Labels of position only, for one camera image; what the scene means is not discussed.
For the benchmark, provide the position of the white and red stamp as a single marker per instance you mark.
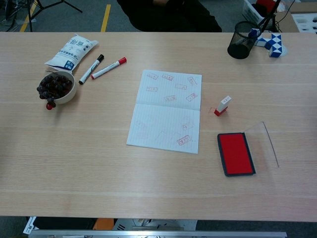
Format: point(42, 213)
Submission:
point(224, 105)

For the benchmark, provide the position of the red cap whiteboard marker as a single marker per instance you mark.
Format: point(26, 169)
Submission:
point(109, 67)

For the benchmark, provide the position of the black cap whiteboard marker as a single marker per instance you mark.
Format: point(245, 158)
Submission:
point(90, 70)

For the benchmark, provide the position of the red ink pad black case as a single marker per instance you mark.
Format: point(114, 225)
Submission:
point(235, 155)

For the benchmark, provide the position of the beige bowl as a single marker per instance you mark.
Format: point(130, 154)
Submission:
point(68, 98)

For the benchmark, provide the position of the person in black clothing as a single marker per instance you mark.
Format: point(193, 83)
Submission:
point(173, 17)

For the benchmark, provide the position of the white machine base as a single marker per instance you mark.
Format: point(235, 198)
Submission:
point(148, 224)

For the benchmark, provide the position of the black mesh pen holder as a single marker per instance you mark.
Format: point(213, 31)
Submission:
point(239, 48)

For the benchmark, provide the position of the clear plastic ink pad lid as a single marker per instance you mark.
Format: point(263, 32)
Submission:
point(262, 148)

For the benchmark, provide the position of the white salt bag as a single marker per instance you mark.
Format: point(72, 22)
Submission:
point(71, 52)

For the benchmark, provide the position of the small red grape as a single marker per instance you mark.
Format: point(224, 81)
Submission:
point(49, 106)

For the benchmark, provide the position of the dark grape bunch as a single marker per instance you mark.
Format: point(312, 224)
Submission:
point(53, 85)

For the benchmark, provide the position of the orange object under table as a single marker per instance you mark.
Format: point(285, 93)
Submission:
point(102, 224)

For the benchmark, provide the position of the blue white snake cube toy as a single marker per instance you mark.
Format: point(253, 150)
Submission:
point(275, 47)

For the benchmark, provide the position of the white plastic basket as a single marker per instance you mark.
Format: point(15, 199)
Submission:
point(251, 15)

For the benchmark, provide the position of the red box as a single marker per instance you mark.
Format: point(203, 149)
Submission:
point(266, 3)

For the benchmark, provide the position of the brown cardboard box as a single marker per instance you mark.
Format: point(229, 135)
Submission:
point(287, 22)

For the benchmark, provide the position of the black tripod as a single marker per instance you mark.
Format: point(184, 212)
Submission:
point(30, 17)

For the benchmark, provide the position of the white printed paper sheet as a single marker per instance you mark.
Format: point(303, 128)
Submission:
point(29, 225)

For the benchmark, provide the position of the white foam tray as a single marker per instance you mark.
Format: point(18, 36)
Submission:
point(307, 23)

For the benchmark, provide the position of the aluminium rail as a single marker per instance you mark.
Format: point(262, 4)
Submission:
point(148, 235)

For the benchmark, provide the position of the black camera stand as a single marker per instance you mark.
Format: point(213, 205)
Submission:
point(268, 17)

